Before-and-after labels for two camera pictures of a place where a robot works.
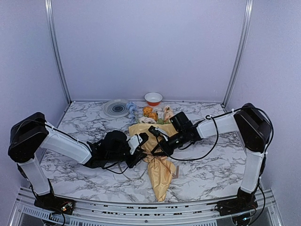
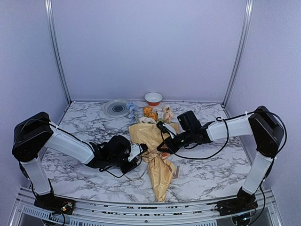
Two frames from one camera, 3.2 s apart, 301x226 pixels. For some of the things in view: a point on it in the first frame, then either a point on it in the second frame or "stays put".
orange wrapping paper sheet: x=161 y=169 stays put
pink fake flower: x=168 y=112 stays put
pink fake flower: x=145 y=119 stays put
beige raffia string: x=154 y=158 to x=160 y=171
